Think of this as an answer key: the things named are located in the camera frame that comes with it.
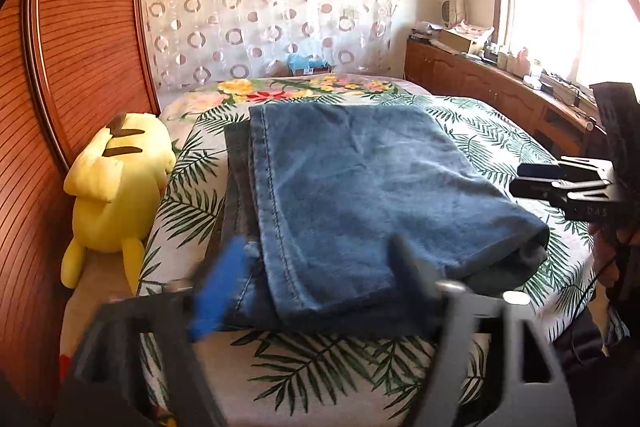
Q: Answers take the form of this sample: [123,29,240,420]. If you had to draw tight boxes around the wooden cabinet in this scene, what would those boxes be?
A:
[404,38,608,158]

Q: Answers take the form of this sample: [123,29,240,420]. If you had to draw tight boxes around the blue denim pants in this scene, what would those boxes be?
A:
[222,103,551,339]

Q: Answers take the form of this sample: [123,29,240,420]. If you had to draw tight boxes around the floral bed sheet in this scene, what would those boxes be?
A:
[60,76,608,427]

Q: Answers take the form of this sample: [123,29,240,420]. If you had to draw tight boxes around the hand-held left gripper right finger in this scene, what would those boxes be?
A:
[390,234,571,427]

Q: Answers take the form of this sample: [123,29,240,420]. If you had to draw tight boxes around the dark box on sill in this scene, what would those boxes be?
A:
[539,74,582,106]

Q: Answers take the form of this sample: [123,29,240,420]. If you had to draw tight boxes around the person's right hand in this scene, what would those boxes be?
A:
[589,222,626,303]

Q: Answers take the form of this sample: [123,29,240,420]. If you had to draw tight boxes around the person's dark clothing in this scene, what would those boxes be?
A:
[552,302,640,427]

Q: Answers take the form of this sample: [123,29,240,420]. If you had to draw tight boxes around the cardboard box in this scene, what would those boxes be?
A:
[438,26,490,56]

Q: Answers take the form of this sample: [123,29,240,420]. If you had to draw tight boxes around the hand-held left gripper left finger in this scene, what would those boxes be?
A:
[60,234,257,427]

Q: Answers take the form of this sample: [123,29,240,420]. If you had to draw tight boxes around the small printed box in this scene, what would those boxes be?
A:
[292,64,334,78]

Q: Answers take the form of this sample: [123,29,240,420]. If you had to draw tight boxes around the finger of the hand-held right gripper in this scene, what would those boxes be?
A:
[517,157,615,184]
[509,179,615,208]

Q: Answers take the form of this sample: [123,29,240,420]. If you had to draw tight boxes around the blue cloth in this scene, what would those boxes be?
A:
[286,53,326,70]

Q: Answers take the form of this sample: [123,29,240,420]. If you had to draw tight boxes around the wooden slatted headboard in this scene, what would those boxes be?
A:
[0,0,161,427]

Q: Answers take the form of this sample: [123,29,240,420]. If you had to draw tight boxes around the yellow plush toy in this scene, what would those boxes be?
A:
[61,112,177,295]

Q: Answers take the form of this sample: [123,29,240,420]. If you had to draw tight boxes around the window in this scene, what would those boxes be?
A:
[492,0,640,94]

